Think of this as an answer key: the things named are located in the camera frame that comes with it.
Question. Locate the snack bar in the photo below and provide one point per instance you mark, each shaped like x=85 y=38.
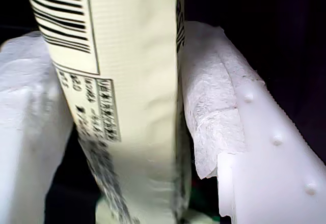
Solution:
x=132 y=81

